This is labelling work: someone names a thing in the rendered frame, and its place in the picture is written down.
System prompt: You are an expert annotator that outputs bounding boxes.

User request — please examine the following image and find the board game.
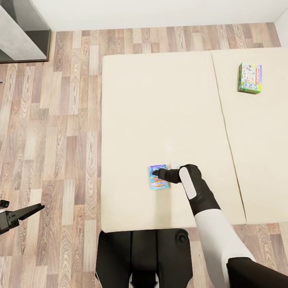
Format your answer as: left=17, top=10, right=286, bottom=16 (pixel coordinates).
left=149, top=165, right=169, bottom=190
left=238, top=62, right=262, bottom=94

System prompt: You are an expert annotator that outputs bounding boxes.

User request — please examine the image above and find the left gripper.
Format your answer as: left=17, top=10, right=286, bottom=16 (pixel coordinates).
left=0, top=204, right=45, bottom=235

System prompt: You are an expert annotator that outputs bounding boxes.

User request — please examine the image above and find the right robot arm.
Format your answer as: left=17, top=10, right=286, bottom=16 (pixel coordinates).
left=152, top=162, right=288, bottom=288

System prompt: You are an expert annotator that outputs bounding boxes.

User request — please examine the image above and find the robot trunk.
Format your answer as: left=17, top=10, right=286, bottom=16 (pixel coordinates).
left=129, top=273, right=159, bottom=288

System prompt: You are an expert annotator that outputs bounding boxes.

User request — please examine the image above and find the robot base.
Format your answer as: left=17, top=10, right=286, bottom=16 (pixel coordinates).
left=95, top=228, right=193, bottom=288

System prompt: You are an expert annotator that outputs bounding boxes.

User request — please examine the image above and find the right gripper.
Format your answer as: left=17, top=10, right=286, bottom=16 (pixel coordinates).
left=152, top=168, right=178, bottom=184

